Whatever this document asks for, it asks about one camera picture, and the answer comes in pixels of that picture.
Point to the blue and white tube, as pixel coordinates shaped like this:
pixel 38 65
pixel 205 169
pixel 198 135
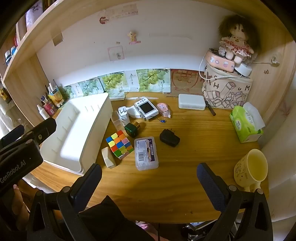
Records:
pixel 44 99

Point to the large grape print carton panel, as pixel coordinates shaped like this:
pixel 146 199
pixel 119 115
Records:
pixel 152 77

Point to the white pens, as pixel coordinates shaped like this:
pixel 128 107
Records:
pixel 49 87

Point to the brown-haired plush doll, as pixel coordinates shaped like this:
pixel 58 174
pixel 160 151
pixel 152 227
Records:
pixel 235 39

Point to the white handheld console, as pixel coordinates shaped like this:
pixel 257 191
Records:
pixel 146 109

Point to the dark cloth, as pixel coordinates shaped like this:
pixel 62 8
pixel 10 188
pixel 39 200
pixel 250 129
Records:
pixel 108 220

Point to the white rectangular box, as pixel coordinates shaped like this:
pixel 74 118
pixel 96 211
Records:
pixel 191 101

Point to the white bottle-shaped board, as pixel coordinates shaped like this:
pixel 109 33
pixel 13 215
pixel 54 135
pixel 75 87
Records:
pixel 133 111

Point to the clear labelled plastic box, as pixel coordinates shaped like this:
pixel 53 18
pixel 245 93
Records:
pixel 146 153

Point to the white plastic organizer tray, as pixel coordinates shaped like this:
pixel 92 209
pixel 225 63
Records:
pixel 74 136

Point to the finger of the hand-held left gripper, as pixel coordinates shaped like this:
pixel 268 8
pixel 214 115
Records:
pixel 45 129
pixel 11 136

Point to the pink tube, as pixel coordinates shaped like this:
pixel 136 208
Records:
pixel 49 108

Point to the yellow printed mug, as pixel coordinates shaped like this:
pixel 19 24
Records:
pixel 251 170

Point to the white eraser block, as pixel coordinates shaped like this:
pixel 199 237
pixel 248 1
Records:
pixel 108 157

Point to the green bottle with gold cap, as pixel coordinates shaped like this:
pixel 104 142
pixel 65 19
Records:
pixel 131 131

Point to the pink spotted box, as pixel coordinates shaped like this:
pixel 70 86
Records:
pixel 219 60

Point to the white cloth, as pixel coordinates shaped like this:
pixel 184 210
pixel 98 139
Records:
pixel 8 115

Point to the pink square wall sticker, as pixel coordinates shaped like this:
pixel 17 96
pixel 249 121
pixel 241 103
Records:
pixel 115 53

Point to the pale printed book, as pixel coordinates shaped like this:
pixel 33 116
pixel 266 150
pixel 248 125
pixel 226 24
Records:
pixel 33 15

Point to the black charger plug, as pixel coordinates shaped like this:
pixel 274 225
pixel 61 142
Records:
pixel 169 138

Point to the yellow orange packet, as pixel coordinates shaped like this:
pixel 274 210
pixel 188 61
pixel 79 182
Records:
pixel 56 98

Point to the clear plastic container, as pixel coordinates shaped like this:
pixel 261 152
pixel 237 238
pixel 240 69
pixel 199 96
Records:
pixel 116 120

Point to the folded grape print carton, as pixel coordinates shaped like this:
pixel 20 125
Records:
pixel 113 81

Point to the green tissue pack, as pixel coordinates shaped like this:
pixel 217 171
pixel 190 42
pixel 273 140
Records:
pixel 246 125

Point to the person's left hand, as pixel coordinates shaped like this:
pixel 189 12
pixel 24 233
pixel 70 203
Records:
pixel 19 208

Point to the white round device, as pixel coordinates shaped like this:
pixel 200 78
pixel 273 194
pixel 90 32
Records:
pixel 244 69

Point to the white charger plug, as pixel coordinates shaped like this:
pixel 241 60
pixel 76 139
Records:
pixel 123 113

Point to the pink round item in bag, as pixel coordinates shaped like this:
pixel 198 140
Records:
pixel 163 109

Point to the white spray bottle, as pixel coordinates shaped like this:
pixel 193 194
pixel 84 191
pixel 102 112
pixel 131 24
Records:
pixel 42 112

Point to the clear acrylic holder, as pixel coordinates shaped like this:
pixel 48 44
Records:
pixel 56 84

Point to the printed canvas bag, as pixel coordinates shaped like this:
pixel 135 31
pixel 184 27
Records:
pixel 226 92

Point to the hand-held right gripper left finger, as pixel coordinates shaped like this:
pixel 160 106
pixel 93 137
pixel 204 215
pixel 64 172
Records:
pixel 89 185

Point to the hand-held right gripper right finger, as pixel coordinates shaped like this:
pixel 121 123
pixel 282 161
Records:
pixel 210 185

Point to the dark pen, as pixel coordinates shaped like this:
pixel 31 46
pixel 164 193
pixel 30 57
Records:
pixel 211 108

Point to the multicoloured puzzle cube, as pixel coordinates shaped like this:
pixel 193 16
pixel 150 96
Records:
pixel 119 143

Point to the blue and white bottle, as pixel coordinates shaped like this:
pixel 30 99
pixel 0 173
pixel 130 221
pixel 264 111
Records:
pixel 14 50
pixel 8 56

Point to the yellow figure wall sticker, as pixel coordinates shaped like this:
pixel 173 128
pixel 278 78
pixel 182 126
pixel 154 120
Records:
pixel 132 36

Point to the white printed carton panel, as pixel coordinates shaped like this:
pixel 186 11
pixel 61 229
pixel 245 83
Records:
pixel 131 81

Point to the red wall sticker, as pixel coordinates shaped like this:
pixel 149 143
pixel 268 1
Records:
pixel 103 20

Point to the blue tassel charm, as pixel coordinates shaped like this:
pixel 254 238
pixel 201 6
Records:
pixel 162 120

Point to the brown printed cardboard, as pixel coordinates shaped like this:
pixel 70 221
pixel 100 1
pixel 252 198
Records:
pixel 186 80

